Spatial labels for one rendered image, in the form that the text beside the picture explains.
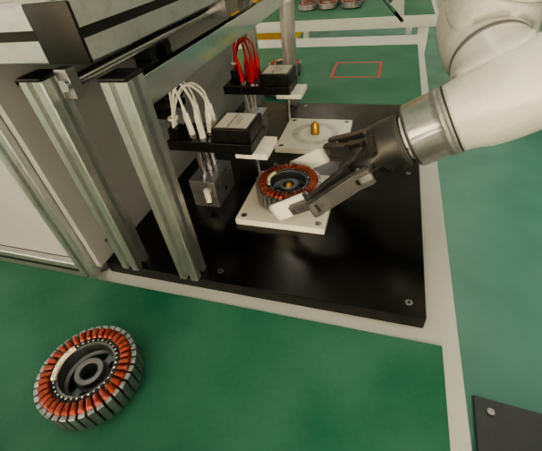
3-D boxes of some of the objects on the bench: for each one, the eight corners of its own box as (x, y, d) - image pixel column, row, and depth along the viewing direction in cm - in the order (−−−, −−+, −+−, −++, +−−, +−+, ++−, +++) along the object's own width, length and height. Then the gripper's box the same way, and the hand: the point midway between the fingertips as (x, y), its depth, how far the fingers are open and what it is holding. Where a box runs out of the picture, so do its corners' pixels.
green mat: (417, 44, 132) (418, 44, 132) (422, 110, 89) (422, 109, 89) (198, 50, 157) (198, 49, 157) (120, 103, 114) (119, 102, 114)
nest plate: (351, 124, 82) (352, 119, 81) (343, 157, 71) (344, 151, 70) (291, 122, 86) (291, 117, 85) (275, 152, 75) (274, 147, 74)
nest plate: (337, 181, 65) (337, 175, 64) (324, 234, 54) (324, 229, 53) (262, 175, 69) (261, 170, 68) (235, 224, 58) (234, 218, 57)
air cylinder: (235, 183, 67) (230, 159, 64) (220, 208, 62) (214, 182, 58) (211, 182, 69) (206, 157, 65) (195, 205, 63) (188, 180, 60)
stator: (326, 181, 63) (326, 163, 60) (314, 219, 55) (314, 201, 53) (267, 176, 66) (266, 159, 63) (249, 212, 58) (246, 194, 56)
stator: (160, 345, 44) (151, 329, 42) (113, 442, 36) (97, 429, 34) (87, 333, 47) (73, 318, 44) (27, 421, 39) (7, 408, 36)
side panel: (109, 266, 57) (-17, 56, 35) (97, 279, 54) (-44, 65, 33) (-14, 243, 64) (-178, 61, 43) (-29, 255, 62) (-208, 68, 41)
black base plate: (414, 113, 88) (416, 104, 86) (423, 328, 43) (427, 318, 41) (243, 108, 101) (242, 101, 99) (111, 271, 55) (105, 261, 54)
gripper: (420, 212, 41) (277, 254, 53) (416, 121, 58) (309, 167, 70) (395, 163, 37) (249, 219, 49) (399, 81, 55) (290, 138, 67)
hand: (290, 186), depth 59 cm, fingers open, 13 cm apart
